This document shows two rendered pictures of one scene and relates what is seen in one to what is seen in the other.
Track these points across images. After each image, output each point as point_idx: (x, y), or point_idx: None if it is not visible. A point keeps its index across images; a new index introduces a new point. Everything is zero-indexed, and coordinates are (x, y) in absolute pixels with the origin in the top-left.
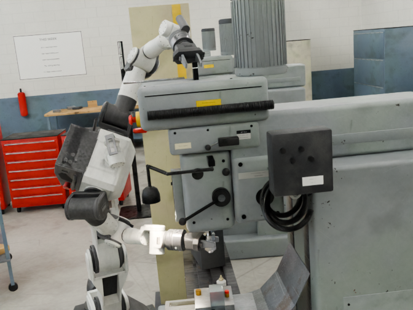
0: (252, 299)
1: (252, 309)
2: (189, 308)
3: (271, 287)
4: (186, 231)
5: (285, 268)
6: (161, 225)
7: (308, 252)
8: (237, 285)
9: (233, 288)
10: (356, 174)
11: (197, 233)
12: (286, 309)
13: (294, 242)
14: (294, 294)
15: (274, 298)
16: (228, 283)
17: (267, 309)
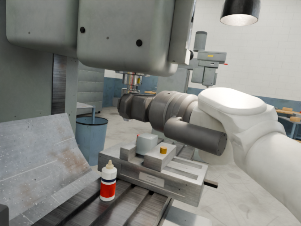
0: (109, 147)
1: (122, 143)
2: (175, 164)
3: (27, 187)
4: (153, 99)
5: (13, 153)
6: (208, 90)
7: (65, 93)
8: (53, 210)
9: (70, 206)
10: None
11: (140, 96)
12: (77, 157)
13: (0, 113)
14: (67, 142)
15: (52, 177)
16: (55, 222)
17: (67, 186)
